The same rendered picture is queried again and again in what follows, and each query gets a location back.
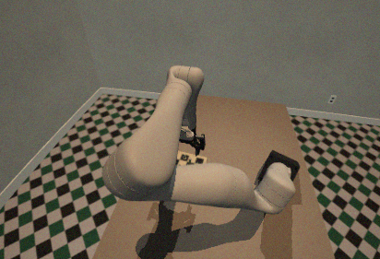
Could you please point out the chessboard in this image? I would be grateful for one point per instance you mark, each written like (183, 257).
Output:
(195, 159)

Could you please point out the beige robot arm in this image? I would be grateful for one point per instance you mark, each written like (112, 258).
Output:
(146, 160)

